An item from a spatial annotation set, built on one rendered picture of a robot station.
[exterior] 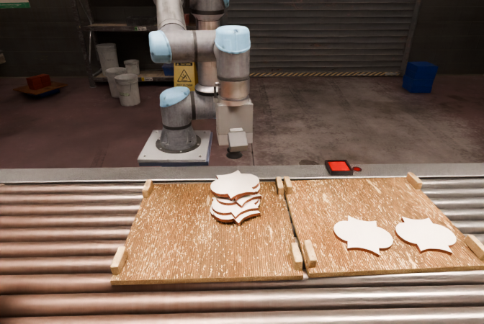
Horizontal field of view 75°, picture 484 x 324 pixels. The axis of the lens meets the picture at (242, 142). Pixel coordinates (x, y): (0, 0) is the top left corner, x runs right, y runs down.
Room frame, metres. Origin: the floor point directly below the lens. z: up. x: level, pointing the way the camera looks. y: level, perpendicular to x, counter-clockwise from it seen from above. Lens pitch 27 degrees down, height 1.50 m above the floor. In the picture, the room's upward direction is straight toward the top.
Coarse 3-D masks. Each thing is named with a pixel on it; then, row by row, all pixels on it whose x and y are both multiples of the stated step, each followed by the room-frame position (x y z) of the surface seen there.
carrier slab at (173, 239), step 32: (160, 192) 0.75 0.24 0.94; (192, 192) 0.75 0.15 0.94; (160, 224) 0.62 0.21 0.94; (192, 224) 0.62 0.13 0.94; (224, 224) 0.62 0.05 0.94; (256, 224) 0.62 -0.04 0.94; (288, 224) 0.62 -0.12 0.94; (128, 256) 0.51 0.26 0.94; (160, 256) 0.51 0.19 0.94; (192, 256) 0.51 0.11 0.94; (224, 256) 0.51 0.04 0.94; (256, 256) 0.51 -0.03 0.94; (288, 256) 0.51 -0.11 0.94
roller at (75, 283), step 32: (0, 288) 0.45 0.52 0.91; (32, 288) 0.45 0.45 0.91; (64, 288) 0.45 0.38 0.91; (96, 288) 0.45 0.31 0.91; (128, 288) 0.45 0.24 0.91; (160, 288) 0.45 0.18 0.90; (192, 288) 0.45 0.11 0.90; (224, 288) 0.46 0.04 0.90; (256, 288) 0.46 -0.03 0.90; (288, 288) 0.46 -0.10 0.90
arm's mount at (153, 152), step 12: (156, 132) 1.27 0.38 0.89; (204, 132) 1.27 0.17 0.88; (156, 144) 1.15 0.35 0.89; (204, 144) 1.16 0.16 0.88; (144, 156) 1.05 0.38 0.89; (156, 156) 1.06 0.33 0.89; (168, 156) 1.06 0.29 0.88; (180, 156) 1.06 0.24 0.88; (192, 156) 1.06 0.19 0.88; (204, 156) 1.06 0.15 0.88
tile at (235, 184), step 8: (216, 176) 0.75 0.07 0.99; (224, 176) 0.74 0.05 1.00; (232, 176) 0.74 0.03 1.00; (240, 176) 0.74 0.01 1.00; (248, 176) 0.74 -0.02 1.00; (216, 184) 0.71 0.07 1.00; (224, 184) 0.71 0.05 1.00; (232, 184) 0.71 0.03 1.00; (240, 184) 0.71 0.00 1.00; (248, 184) 0.71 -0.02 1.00; (256, 184) 0.71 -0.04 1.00; (216, 192) 0.67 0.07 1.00; (224, 192) 0.67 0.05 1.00; (232, 192) 0.67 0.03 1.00; (240, 192) 0.67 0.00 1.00; (248, 192) 0.67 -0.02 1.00
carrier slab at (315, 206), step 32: (320, 192) 0.75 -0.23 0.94; (352, 192) 0.75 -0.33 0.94; (384, 192) 0.75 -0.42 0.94; (416, 192) 0.75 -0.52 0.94; (320, 224) 0.62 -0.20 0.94; (384, 224) 0.62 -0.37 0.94; (448, 224) 0.62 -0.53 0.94; (320, 256) 0.51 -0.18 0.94; (352, 256) 0.51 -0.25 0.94; (384, 256) 0.51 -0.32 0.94; (416, 256) 0.51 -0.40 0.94; (448, 256) 0.51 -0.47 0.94
